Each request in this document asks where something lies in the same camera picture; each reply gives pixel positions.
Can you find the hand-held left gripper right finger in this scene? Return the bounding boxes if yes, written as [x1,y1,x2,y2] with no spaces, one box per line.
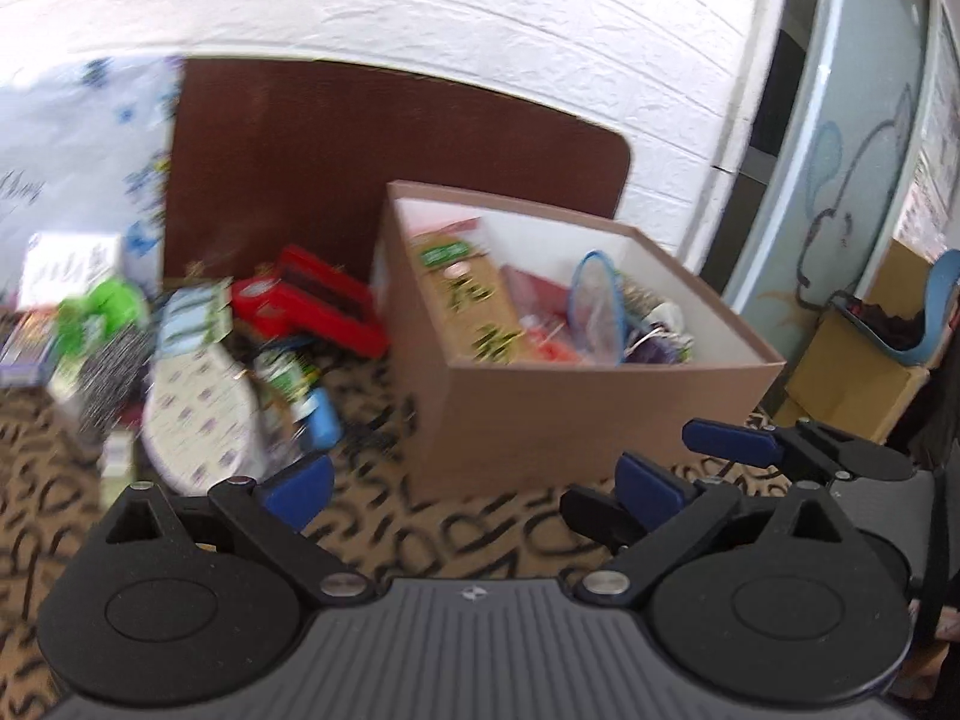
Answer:
[574,452,852,608]

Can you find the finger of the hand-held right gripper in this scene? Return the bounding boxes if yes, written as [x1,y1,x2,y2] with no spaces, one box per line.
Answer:
[682,418,916,482]
[561,486,638,550]

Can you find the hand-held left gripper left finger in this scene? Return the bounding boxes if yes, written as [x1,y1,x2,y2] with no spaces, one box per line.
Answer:
[101,454,376,605]

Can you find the brown cardboard box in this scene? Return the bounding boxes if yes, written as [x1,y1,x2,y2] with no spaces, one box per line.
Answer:
[373,180,787,502]

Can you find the letter print desktop cloth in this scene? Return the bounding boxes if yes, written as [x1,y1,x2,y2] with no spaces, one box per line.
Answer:
[0,349,796,720]

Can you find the small blue plastic bottle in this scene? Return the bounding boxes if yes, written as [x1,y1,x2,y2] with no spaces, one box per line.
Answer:
[296,390,344,455]

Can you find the flat cardboard carton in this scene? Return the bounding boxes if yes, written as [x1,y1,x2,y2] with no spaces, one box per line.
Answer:
[772,360,931,445]

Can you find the purple small box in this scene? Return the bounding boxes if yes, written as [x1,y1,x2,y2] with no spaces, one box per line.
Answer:
[630,337,695,365]

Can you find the green and white tube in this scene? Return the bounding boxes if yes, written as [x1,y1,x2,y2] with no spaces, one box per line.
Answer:
[251,349,320,406]

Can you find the floral fabric insole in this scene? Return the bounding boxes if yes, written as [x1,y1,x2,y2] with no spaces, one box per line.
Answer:
[142,345,263,496]

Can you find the large cardboard carton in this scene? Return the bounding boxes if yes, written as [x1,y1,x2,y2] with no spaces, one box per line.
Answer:
[821,238,942,391]

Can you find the red open gift box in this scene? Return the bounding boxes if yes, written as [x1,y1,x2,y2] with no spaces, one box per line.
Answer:
[274,244,391,359]

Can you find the green herb sachet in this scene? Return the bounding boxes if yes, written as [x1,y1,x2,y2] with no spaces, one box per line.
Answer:
[619,277,657,316]

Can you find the white and green small box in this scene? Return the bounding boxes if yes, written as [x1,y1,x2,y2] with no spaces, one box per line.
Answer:
[99,429,140,477]

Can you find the blue rimmed round sieve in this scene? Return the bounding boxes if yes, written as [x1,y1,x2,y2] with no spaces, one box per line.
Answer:
[568,249,627,365]

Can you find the red box lid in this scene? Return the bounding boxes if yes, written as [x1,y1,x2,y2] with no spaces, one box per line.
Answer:
[231,276,301,338]

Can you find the dark red box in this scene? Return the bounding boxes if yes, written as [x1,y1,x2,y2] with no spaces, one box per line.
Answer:
[499,264,578,331]

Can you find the brown insoles in clear packet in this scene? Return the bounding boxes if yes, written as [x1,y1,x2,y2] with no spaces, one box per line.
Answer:
[409,217,526,365]

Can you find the green round plastic container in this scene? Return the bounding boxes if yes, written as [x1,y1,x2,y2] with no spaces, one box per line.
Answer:
[56,277,151,361]

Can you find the purple card box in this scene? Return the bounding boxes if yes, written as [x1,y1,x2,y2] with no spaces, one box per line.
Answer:
[0,315,65,387]

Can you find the white printed carton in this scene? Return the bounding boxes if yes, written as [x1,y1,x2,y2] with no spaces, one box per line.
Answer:
[21,232,125,308]

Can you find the dark brown wooden board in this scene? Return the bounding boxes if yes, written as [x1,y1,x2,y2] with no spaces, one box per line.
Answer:
[161,56,633,293]

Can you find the frosted glass door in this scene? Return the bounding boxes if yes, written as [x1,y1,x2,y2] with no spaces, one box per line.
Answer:
[720,0,938,316]

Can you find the floral printed plastic sheet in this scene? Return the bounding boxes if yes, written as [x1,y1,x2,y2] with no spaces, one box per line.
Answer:
[0,56,181,308]

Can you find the white drawstring pouch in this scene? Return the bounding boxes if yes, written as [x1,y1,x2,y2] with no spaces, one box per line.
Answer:
[645,301,687,338]

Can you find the wall notice sheet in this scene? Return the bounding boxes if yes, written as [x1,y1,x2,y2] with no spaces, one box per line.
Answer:
[896,0,960,256]

